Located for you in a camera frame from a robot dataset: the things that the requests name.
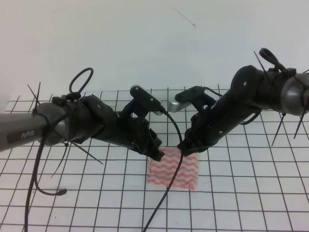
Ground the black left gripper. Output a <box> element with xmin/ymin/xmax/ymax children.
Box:
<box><xmin>103</xmin><ymin>113</ymin><xmax>165</xmax><ymax>161</ymax></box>

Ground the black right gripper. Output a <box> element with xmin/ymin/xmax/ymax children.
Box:
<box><xmin>177</xmin><ymin>107</ymin><xmax>232</xmax><ymax>155</ymax></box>

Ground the pink wavy striped towel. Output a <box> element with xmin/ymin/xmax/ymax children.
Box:
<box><xmin>147</xmin><ymin>147</ymin><xmax>198</xmax><ymax>190</ymax></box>

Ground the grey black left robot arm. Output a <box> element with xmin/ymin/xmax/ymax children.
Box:
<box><xmin>0</xmin><ymin>85</ymin><xmax>164</xmax><ymax>191</ymax></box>

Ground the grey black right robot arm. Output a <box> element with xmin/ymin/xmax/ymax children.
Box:
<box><xmin>175</xmin><ymin>48</ymin><xmax>309</xmax><ymax>156</ymax></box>

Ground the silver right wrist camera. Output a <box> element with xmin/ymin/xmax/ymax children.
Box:
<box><xmin>168</xmin><ymin>86</ymin><xmax>216</xmax><ymax>113</ymax></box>

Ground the black right camera cable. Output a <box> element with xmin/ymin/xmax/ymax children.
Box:
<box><xmin>204</xmin><ymin>87</ymin><xmax>224</xmax><ymax>98</ymax></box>

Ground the black camera cable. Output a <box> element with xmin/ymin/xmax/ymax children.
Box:
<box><xmin>142</xmin><ymin>108</ymin><xmax>183</xmax><ymax>232</ymax></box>
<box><xmin>204</xmin><ymin>87</ymin><xmax>224</xmax><ymax>98</ymax></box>

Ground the black left camera cable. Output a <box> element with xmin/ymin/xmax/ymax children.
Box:
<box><xmin>142</xmin><ymin>108</ymin><xmax>183</xmax><ymax>232</ymax></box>

